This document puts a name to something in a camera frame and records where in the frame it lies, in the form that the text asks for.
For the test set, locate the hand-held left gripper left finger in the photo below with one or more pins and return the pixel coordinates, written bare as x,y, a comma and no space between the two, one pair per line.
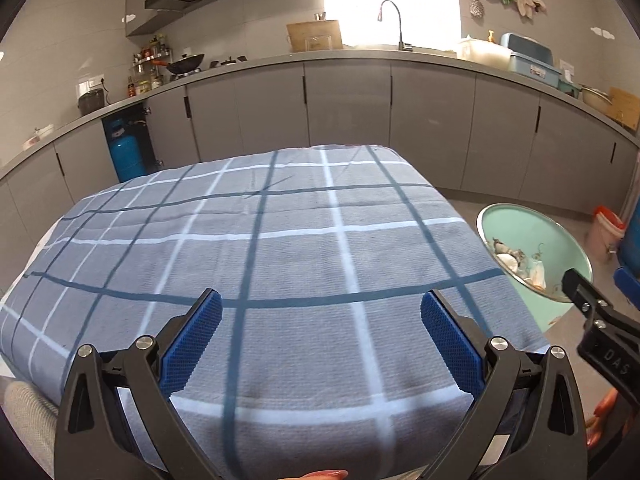
192,342

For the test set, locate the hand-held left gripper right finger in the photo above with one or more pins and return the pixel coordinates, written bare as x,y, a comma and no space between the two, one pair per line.
450,342

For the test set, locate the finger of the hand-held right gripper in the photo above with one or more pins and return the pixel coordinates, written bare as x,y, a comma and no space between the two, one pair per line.
585,295
630,287

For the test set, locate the light green waste bin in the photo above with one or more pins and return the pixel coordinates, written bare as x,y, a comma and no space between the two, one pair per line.
530,230

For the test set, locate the dark foam net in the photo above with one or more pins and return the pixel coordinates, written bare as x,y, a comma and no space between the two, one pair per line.
507,250

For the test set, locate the person's right hand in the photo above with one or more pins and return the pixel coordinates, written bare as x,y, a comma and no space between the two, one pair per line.
600,420

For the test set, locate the person's left hand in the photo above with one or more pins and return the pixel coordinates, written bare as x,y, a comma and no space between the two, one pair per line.
325,475

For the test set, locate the blue barrel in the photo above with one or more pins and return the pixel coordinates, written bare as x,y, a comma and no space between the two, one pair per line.
632,240

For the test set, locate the blue checked blanket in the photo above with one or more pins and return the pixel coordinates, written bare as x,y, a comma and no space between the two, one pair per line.
300,260

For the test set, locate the light wooden board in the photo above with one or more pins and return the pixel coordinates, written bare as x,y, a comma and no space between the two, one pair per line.
625,105

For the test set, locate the person's grey knit clothing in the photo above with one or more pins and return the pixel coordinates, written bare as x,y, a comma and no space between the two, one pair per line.
25,420

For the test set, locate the cream bowl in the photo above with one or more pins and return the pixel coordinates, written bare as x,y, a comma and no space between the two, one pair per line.
595,99

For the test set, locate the blue gas cylinder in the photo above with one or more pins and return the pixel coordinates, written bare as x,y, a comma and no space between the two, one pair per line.
125,157

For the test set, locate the small green basket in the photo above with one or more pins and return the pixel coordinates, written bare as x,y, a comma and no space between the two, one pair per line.
570,88

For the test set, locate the blue plastic storage boxes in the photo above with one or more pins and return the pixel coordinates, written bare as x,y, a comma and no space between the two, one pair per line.
532,67

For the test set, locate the grey kitchen base cabinets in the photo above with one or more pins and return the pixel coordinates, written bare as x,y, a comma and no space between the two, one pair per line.
350,105

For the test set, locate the dark rice cooker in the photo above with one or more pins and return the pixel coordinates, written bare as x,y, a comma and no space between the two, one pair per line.
91,102

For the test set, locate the dark sauce bottle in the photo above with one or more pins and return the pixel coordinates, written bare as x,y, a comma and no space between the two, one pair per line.
131,87

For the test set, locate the white lidded container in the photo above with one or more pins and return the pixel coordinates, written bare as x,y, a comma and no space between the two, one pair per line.
482,52

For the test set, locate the black wok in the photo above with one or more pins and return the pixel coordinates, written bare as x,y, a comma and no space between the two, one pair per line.
185,64

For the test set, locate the gas stove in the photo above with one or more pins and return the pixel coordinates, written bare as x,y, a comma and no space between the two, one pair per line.
227,62

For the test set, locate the metal spice rack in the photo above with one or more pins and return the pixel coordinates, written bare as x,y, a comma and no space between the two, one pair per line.
150,52

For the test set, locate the beige hanging gloves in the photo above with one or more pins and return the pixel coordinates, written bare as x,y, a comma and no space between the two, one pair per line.
527,4

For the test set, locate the hanging metal scrubber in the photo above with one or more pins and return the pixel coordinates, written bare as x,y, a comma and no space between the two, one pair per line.
476,8

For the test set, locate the gooseneck metal faucet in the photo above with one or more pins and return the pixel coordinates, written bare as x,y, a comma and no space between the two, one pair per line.
400,25

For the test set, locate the wooden cutting board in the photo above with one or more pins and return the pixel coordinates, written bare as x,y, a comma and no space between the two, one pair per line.
312,35

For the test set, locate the white wall socket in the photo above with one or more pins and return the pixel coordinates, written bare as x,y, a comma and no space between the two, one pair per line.
566,64
92,82

